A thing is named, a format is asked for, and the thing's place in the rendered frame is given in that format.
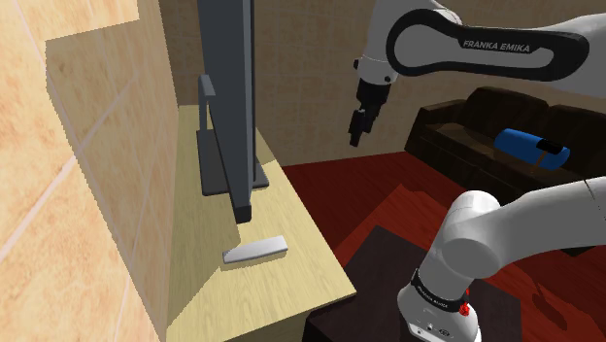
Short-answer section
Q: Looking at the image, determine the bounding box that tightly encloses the grey remote control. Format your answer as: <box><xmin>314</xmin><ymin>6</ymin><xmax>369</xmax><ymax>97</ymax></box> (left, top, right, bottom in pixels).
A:
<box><xmin>221</xmin><ymin>235</ymin><xmax>289</xmax><ymax>265</ymax></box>

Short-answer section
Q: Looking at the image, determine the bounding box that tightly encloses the dark brown sofa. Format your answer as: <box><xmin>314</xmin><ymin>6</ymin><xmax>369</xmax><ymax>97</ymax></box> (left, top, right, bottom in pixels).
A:
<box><xmin>403</xmin><ymin>86</ymin><xmax>606</xmax><ymax>206</ymax></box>

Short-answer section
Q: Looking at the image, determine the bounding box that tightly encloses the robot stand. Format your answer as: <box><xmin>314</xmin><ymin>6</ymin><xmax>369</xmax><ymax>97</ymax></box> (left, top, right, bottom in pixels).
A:
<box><xmin>301</xmin><ymin>224</ymin><xmax>523</xmax><ymax>342</ymax></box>

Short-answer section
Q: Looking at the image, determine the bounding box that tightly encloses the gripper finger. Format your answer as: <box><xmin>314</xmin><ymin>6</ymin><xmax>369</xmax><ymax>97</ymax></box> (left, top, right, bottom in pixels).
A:
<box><xmin>349</xmin><ymin>108</ymin><xmax>380</xmax><ymax>148</ymax></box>

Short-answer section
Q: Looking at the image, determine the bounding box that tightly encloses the light wooden television stand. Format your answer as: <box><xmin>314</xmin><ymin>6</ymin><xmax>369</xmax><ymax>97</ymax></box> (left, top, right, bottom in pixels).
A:
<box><xmin>166</xmin><ymin>104</ymin><xmax>357</xmax><ymax>342</ymax></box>

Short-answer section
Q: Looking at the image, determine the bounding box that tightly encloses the blue cylindrical cushion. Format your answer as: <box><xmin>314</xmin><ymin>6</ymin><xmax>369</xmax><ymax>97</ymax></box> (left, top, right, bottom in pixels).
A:
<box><xmin>493</xmin><ymin>127</ymin><xmax>571</xmax><ymax>171</ymax></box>

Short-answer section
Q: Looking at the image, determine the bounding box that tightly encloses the grey flat screen television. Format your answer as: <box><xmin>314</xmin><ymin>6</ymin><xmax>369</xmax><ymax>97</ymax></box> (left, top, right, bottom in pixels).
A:
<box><xmin>195</xmin><ymin>0</ymin><xmax>271</xmax><ymax>224</ymax></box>

